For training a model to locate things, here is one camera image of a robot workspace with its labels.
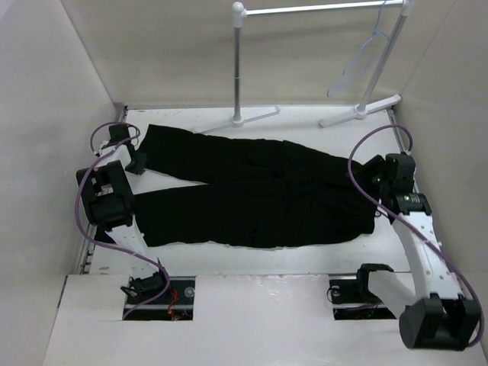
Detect black trousers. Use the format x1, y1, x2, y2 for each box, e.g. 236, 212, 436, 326
136, 125, 376, 249

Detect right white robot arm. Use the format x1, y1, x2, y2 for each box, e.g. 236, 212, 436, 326
348, 152, 484, 351

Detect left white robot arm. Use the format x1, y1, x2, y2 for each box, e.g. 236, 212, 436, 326
75, 122, 171, 306

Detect white clothes rack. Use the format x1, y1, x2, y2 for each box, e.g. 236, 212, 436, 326
194, 1, 415, 133

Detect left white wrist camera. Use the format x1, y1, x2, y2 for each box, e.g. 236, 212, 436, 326
94, 140, 114, 157

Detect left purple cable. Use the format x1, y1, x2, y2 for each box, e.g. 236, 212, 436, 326
72, 120, 171, 319

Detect purple cable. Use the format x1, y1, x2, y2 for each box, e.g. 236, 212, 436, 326
72, 120, 171, 319
347, 124, 482, 346

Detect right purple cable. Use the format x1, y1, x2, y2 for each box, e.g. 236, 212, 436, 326
347, 124, 482, 346

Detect right aluminium table rail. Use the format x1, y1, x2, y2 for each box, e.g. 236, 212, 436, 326
387, 108, 445, 249

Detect light blue wire hanger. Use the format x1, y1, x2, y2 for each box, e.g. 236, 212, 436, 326
326, 1, 390, 98

